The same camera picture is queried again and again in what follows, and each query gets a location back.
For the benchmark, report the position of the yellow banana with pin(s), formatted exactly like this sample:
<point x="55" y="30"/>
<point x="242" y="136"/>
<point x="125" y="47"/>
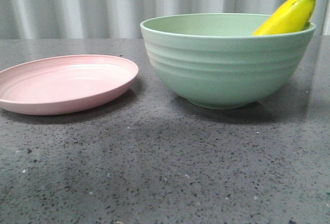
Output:
<point x="291" y="16"/>

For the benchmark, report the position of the green ribbed bowl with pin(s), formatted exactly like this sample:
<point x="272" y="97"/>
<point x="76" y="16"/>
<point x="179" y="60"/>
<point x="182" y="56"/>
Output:
<point x="215" y="61"/>

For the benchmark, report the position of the pink plate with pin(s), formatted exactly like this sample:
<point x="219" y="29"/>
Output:
<point x="65" y="84"/>

